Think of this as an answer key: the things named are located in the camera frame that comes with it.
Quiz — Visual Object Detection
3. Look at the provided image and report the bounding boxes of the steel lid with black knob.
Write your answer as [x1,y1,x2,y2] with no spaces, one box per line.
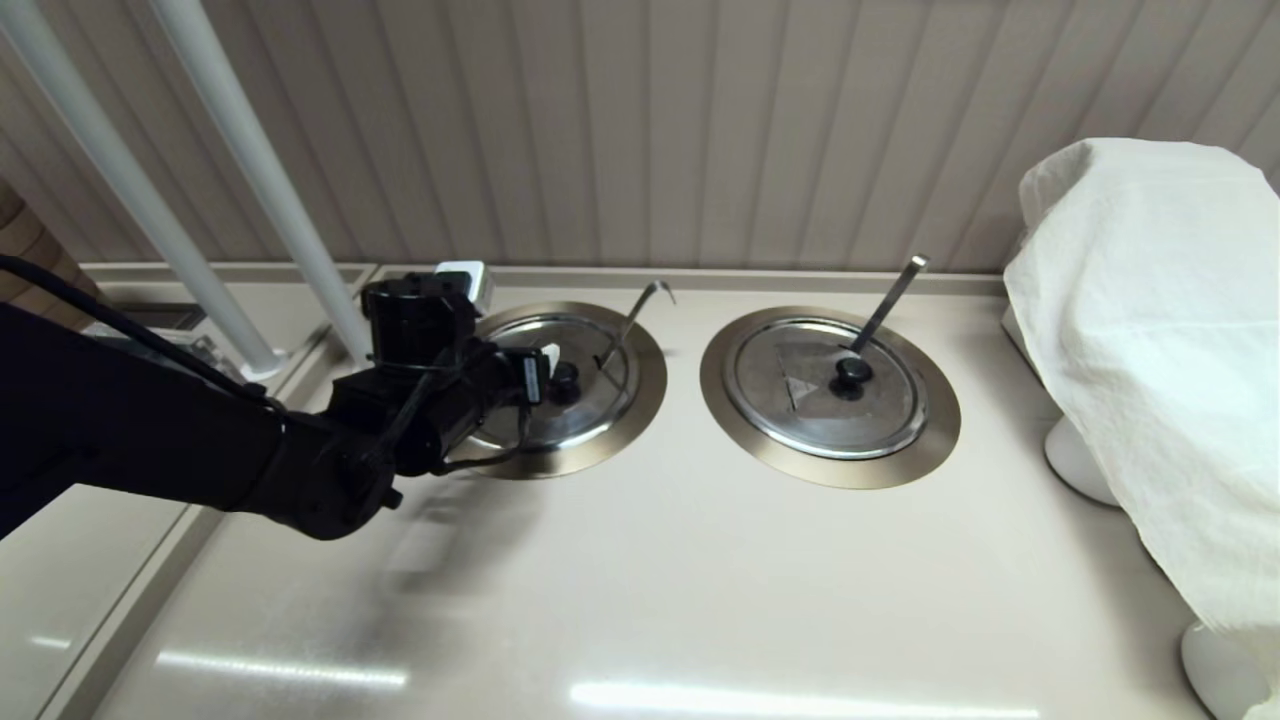
[722,317,929,461]
[470,313,641,453]

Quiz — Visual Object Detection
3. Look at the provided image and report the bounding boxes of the ladle handle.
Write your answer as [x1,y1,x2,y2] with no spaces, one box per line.
[848,254,931,357]
[597,281,677,373]

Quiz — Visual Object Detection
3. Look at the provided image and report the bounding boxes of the thick white support pole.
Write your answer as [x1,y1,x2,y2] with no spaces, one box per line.
[148,0,373,366]

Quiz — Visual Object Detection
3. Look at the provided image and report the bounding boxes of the thin grey-white support pole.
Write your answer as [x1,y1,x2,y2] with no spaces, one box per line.
[0,0,289,377]

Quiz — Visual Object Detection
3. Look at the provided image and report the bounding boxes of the stacked bamboo steamer baskets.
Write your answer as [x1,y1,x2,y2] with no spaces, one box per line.
[0,180,101,301]

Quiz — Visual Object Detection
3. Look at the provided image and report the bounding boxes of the white rounded appliance foot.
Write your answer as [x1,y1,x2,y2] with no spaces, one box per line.
[1043,415,1121,506]
[1180,620,1271,720]

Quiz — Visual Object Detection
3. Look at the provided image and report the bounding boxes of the white cloth covered appliance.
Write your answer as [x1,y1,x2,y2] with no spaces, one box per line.
[1003,138,1280,720]

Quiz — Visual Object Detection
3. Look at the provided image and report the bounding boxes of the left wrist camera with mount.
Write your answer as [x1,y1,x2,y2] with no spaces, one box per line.
[362,260,495,369]

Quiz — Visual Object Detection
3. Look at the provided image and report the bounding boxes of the brass counter ring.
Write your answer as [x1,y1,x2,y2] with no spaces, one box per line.
[470,301,669,480]
[699,305,962,490]

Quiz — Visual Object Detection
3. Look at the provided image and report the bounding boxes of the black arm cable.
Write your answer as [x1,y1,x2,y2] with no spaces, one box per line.
[0,254,286,411]

